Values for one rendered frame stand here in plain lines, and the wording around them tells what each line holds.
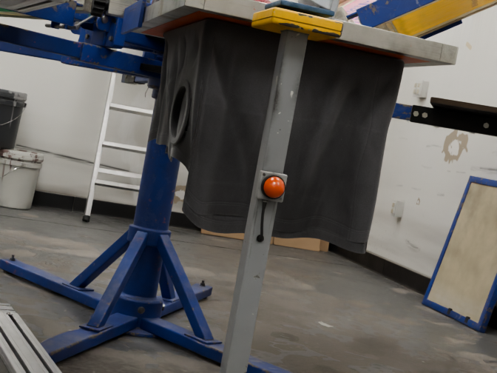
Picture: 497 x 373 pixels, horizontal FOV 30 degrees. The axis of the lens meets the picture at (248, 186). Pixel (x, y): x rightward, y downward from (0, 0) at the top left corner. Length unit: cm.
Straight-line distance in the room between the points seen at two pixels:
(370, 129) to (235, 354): 61
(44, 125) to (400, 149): 241
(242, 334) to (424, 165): 421
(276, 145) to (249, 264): 22
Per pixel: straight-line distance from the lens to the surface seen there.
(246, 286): 166
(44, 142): 650
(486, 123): 306
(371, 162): 202
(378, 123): 202
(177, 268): 316
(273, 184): 160
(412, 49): 195
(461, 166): 541
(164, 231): 324
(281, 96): 164
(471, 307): 480
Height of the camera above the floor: 73
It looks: 3 degrees down
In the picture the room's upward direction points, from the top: 10 degrees clockwise
